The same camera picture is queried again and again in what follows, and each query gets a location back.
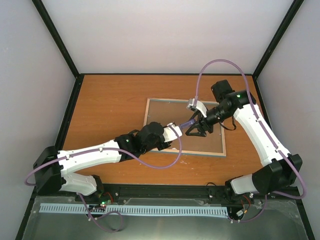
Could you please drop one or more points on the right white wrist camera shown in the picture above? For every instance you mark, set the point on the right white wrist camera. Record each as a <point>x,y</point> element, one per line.
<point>196,105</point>

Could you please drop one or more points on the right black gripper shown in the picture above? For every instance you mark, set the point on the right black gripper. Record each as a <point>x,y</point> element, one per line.
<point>202,132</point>

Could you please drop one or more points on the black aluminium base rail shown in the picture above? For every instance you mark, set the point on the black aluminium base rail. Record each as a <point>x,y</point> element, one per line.
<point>212,194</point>

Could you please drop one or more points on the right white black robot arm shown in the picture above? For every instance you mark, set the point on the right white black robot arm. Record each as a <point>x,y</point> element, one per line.
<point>279,166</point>

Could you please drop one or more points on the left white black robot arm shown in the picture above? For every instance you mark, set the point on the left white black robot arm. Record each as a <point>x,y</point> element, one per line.
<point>57,170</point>

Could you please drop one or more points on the blue wooden photo frame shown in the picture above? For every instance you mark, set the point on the blue wooden photo frame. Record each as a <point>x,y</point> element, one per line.
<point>166,110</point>

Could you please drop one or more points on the light blue slotted cable duct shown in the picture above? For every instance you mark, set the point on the light blue slotted cable duct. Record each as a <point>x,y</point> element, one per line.
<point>136,210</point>

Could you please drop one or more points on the grey metal base plate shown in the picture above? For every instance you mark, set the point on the grey metal base plate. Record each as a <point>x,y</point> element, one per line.
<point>266,219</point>

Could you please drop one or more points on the red purple handled screwdriver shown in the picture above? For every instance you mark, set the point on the red purple handled screwdriver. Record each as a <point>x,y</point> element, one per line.
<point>187,124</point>

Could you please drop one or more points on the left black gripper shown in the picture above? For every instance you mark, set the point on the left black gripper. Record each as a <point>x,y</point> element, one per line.
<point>165,145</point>

